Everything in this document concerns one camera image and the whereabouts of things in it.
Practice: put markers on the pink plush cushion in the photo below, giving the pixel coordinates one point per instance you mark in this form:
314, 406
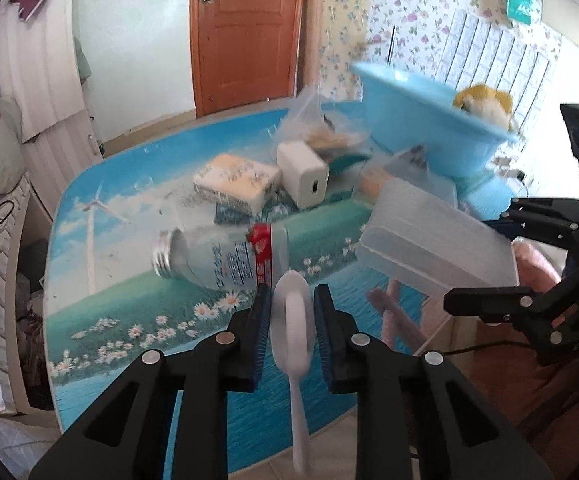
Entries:
534, 265

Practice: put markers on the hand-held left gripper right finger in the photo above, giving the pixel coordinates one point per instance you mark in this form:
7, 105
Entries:
323, 330

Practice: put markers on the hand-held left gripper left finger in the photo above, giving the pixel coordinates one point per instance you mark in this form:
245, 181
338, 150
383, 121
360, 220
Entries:
264, 330

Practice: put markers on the green wall calendar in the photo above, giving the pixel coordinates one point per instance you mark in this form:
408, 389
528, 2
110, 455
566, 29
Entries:
524, 2

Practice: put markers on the white charger block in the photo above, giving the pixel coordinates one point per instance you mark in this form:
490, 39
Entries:
302, 175

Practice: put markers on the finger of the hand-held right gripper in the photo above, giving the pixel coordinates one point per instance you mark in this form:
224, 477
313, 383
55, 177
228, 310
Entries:
534, 222
489, 302

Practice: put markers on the clear plastic snack bag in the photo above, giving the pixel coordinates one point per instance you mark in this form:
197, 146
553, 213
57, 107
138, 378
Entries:
314, 120

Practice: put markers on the brown wooden door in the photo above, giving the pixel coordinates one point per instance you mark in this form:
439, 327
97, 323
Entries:
244, 35

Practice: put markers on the yellow white plush toy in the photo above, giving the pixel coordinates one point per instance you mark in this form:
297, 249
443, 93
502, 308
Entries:
484, 105

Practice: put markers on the small clear plastic container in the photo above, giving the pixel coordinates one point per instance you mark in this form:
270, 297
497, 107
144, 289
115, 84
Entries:
374, 180

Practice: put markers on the clear bottle red label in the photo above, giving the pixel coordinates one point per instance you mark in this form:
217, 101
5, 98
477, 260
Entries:
204, 260

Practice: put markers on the light wooden wardrobe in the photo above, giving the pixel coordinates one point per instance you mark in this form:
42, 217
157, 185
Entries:
49, 85

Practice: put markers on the blue plastic basin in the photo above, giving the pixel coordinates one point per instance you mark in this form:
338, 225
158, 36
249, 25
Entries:
409, 115

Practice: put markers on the large clear plastic container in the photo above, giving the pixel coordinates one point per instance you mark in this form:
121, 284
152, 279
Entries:
434, 250

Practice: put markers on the white brick wall panel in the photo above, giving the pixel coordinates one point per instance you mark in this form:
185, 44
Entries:
509, 60

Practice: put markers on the rolled tan mat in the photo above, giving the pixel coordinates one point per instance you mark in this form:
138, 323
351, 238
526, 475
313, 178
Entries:
312, 20

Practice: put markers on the white plastic spoon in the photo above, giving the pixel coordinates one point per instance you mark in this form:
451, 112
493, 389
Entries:
292, 320

